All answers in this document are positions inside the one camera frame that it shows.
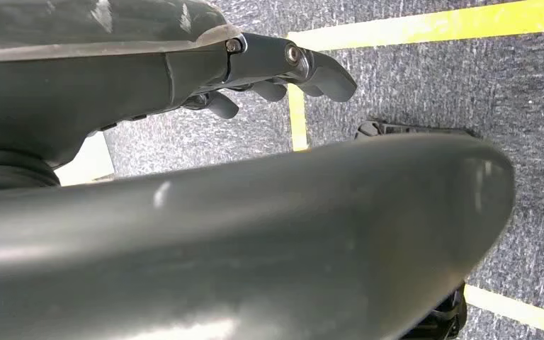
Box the grey robot body shell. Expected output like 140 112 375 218
0 132 516 340

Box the yellow floor tape line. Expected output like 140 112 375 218
287 0 544 52
287 83 310 152
463 249 544 340

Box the white flat object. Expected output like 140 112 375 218
55 132 115 187

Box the black robot foot part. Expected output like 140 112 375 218
353 120 482 141
401 281 469 340

